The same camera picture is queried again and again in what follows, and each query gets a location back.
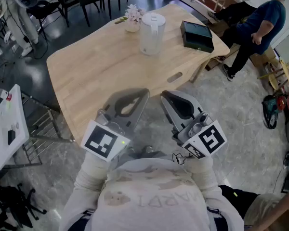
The person's torso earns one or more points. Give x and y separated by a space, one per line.
154 201

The white plastic jug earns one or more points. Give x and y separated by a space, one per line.
150 37

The red label plastic bottle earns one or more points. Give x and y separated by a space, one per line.
1 93

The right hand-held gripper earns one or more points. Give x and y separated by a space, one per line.
212 138

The green power tool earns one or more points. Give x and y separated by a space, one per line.
271 107

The black swivel chair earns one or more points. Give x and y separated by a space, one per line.
12 206

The white side table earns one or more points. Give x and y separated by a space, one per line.
4 138

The black power adapter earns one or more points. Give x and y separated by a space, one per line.
11 136

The white humanoid robot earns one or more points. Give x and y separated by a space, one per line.
19 25

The dark green open box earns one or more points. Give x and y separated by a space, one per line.
197 30

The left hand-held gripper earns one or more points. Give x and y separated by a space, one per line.
103 141

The yellow wooden stool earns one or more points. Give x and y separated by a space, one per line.
275 77

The pink artificial flower bunch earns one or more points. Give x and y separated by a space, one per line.
135 13

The grey metal frame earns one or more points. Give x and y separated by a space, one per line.
48 119

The clear glass vase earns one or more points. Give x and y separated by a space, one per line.
132 28

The person's right forearm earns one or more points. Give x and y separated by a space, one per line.
202 174

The person's left forearm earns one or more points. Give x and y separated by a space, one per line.
91 172

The cardboard box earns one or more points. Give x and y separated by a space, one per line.
265 56

